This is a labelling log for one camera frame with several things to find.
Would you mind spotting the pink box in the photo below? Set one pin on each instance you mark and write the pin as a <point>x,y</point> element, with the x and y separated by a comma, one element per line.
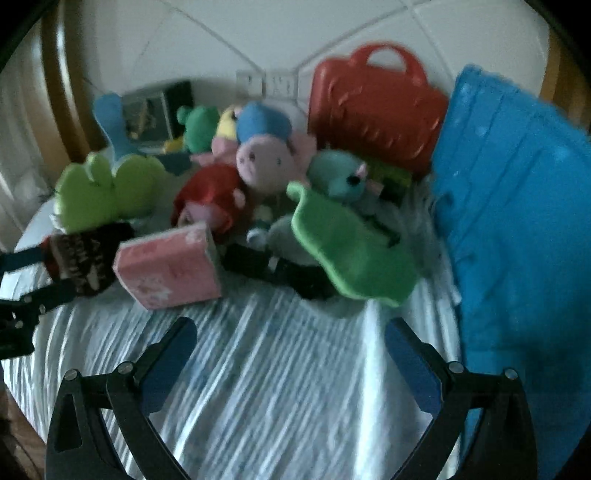
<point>171,270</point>

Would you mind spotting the blue plastic crate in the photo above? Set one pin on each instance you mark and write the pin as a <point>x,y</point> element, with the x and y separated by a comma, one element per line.
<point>508,230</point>

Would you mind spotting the green toy block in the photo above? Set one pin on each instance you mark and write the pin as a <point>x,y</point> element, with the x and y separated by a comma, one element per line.
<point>391,177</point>

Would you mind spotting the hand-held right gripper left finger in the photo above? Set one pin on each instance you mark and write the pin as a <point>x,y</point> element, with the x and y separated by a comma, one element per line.
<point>171,360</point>

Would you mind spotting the light green frog plush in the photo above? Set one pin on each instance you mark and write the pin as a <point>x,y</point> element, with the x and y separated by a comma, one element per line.
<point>106,189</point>

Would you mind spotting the yellow plush toy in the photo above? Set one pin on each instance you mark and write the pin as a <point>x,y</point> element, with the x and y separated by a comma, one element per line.
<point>226,122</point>

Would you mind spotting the dark green plush toy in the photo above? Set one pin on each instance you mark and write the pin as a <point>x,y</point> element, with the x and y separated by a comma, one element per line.
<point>201,127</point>

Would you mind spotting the teal plush toy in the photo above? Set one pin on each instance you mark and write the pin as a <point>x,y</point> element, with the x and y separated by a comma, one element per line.
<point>337,174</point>

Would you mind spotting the red dress pig plush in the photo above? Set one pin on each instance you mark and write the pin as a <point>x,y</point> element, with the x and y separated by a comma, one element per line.
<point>210,194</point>

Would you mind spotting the white wall socket strip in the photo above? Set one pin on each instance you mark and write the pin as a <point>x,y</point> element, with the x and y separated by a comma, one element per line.
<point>268,83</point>

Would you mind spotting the black and white plush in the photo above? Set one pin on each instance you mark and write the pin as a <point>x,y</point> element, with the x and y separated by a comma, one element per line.
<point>277,272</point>

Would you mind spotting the cloth-covered desktop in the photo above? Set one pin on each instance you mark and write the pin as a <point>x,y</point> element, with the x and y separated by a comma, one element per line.
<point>277,369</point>

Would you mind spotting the white curtain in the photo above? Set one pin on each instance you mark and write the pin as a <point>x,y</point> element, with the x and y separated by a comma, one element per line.
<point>23,138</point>

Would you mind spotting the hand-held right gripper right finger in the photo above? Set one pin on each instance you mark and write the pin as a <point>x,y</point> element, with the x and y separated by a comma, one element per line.
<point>408,364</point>

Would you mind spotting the dark patterned plush toy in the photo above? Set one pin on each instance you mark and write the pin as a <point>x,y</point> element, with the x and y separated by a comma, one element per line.
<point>81,258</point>

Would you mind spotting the flat green plush toy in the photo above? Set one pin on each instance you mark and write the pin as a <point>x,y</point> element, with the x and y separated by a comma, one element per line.
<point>351,244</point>

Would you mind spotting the light blue flat plush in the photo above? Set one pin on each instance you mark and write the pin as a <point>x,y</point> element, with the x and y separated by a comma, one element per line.
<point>111,122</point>

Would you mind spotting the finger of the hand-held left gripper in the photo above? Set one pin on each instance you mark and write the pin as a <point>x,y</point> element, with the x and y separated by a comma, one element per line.
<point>27,304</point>
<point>23,262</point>

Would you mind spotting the round blue plush toy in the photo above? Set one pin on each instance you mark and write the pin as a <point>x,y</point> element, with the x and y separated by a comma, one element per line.
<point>261,122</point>

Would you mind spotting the pink pig plush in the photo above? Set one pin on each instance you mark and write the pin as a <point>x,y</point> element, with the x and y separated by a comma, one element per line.
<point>265,164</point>

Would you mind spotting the dark picture box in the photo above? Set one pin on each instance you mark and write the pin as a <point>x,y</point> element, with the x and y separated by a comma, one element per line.
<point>152,110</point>

